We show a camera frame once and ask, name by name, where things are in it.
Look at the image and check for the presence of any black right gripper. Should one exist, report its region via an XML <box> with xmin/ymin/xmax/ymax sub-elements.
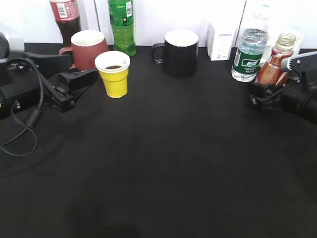
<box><xmin>248</xmin><ymin>51</ymin><xmax>317</xmax><ymax>121</ymax></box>

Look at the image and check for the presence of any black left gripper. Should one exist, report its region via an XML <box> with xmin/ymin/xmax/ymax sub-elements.
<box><xmin>0</xmin><ymin>52</ymin><xmax>98</xmax><ymax>119</ymax></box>

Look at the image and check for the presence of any brown coffee drink bottle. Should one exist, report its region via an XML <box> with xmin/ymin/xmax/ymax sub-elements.
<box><xmin>256</xmin><ymin>33</ymin><xmax>296</xmax><ymax>86</ymax></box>

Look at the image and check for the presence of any yellow paper cup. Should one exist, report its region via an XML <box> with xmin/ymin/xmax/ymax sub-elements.
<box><xmin>95</xmin><ymin>51</ymin><xmax>130</xmax><ymax>98</ymax></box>

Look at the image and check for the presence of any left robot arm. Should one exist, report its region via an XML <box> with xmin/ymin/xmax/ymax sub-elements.
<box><xmin>0</xmin><ymin>24</ymin><xmax>98</xmax><ymax>127</ymax></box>

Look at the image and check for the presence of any green sprite bottle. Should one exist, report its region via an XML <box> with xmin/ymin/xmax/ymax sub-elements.
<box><xmin>108</xmin><ymin>0</ymin><xmax>136</xmax><ymax>56</ymax></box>

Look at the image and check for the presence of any maroon ceramic mug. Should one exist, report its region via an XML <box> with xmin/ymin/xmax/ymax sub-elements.
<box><xmin>59</xmin><ymin>30</ymin><xmax>109</xmax><ymax>71</ymax></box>

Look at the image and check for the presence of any clear water bottle green label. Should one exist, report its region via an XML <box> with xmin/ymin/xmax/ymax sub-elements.
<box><xmin>231</xmin><ymin>28</ymin><xmax>268</xmax><ymax>82</ymax></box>

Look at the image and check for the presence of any white jug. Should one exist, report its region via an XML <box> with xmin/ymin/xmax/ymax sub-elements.
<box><xmin>254</xmin><ymin>2</ymin><xmax>304</xmax><ymax>67</ymax></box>

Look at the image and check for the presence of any cola bottle red label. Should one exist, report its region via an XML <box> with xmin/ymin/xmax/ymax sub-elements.
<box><xmin>50</xmin><ymin>0</ymin><xmax>81</xmax><ymax>47</ymax></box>

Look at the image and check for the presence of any small white carton box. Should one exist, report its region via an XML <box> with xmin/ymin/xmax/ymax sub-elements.
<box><xmin>205</xmin><ymin>22</ymin><xmax>235</xmax><ymax>61</ymax></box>

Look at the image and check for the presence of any black ceramic mug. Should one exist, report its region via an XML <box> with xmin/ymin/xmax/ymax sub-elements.
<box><xmin>151</xmin><ymin>29</ymin><xmax>199</xmax><ymax>77</ymax></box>

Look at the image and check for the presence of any black cable loop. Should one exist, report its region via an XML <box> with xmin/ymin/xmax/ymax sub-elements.
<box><xmin>0</xmin><ymin>58</ymin><xmax>45</xmax><ymax>157</ymax></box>

